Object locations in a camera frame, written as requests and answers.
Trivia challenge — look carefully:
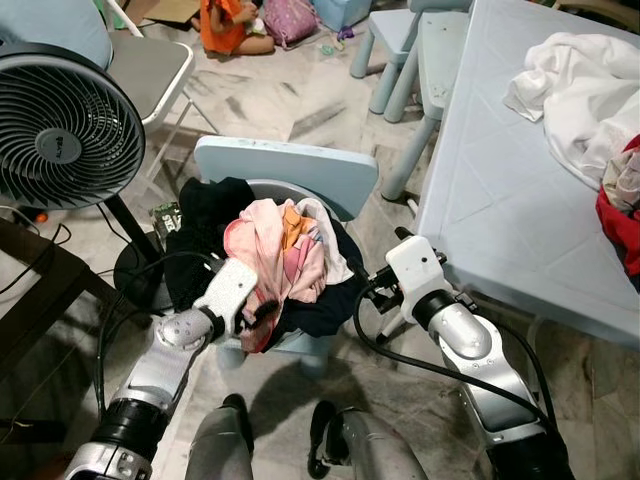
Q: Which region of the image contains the pink bag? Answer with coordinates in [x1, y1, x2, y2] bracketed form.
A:
[262, 0, 321, 49]

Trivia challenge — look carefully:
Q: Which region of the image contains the grey robot leg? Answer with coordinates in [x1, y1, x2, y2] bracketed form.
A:
[308, 400, 433, 480]
[185, 393, 257, 480]

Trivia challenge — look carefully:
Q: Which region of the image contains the grey folding chair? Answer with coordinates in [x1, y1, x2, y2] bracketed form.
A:
[0, 0, 219, 196]

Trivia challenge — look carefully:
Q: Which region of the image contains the large light blue chair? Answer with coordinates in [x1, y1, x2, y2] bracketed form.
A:
[193, 135, 379, 379]

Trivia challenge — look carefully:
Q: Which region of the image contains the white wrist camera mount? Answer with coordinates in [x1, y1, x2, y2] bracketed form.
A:
[385, 235, 449, 326]
[192, 257, 259, 341]

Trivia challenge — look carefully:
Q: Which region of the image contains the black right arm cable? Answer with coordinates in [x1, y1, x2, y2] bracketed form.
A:
[350, 285, 559, 433]

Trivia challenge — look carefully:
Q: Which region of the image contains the child in orange clothes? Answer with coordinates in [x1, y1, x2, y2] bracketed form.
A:
[198, 0, 277, 57]

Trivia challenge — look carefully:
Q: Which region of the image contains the small light blue chair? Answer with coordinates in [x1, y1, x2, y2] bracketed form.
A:
[380, 10, 471, 201]
[350, 0, 423, 114]

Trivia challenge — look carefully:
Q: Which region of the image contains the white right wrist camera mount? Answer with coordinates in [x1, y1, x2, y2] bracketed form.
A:
[385, 235, 449, 326]

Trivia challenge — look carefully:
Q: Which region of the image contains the light blue plastic table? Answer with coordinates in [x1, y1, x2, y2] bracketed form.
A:
[415, 0, 640, 351]

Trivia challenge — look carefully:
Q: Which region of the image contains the dark crumpled garment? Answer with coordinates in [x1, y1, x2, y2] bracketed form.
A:
[165, 177, 368, 341]

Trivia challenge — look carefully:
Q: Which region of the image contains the black standing fan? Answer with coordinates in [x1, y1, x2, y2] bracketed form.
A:
[0, 42, 203, 313]

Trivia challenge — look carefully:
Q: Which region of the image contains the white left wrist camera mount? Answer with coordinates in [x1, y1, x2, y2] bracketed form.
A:
[192, 257, 259, 341]

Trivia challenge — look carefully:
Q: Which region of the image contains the grey left robot leg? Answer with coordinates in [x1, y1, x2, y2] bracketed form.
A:
[185, 393, 257, 480]

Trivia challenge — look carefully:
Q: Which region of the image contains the grey right robot leg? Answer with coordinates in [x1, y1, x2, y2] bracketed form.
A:
[308, 400, 433, 480]

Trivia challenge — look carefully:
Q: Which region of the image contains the crumpled white garment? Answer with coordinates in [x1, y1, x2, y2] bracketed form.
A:
[503, 32, 640, 191]

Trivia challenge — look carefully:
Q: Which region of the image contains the red garment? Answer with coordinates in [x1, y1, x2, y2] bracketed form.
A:
[597, 135, 640, 278]

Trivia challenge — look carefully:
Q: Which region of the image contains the blue plastic toy bin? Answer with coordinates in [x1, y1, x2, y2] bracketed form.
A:
[310, 0, 376, 31]

